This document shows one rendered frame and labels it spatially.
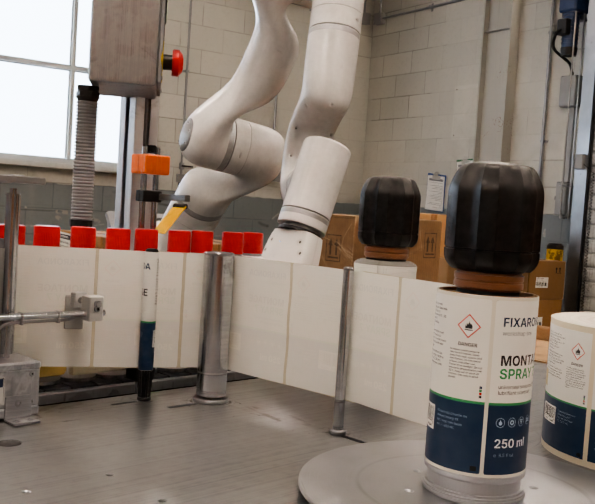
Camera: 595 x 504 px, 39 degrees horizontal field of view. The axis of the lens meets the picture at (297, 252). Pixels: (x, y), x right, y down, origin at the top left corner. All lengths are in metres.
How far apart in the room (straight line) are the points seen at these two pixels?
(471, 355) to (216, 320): 0.42
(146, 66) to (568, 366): 0.68
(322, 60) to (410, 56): 6.44
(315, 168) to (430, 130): 6.15
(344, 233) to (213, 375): 0.81
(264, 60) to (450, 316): 1.07
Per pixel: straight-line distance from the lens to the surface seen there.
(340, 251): 1.81
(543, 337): 2.24
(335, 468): 0.80
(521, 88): 6.87
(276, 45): 1.69
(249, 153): 1.79
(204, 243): 1.27
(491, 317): 0.71
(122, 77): 1.22
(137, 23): 1.23
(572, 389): 0.95
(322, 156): 1.41
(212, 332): 1.05
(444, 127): 7.41
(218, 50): 7.42
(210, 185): 1.88
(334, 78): 1.44
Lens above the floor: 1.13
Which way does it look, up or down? 3 degrees down
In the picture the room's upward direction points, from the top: 4 degrees clockwise
